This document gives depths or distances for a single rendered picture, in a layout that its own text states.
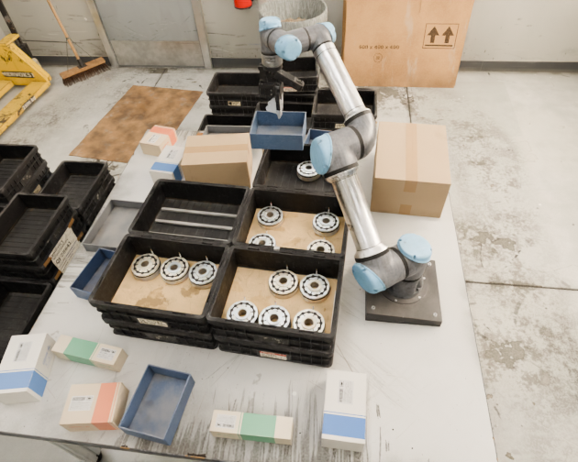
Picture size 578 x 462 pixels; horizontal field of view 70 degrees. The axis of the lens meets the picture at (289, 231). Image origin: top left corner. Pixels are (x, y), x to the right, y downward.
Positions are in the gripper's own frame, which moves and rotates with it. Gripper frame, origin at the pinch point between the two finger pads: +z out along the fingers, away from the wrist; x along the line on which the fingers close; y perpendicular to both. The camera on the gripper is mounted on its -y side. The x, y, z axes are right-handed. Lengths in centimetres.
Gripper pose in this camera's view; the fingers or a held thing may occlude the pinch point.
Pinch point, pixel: (281, 115)
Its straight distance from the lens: 169.8
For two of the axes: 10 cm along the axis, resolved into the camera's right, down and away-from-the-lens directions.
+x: -1.5, 6.9, -7.1
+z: 0.4, 7.2, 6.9
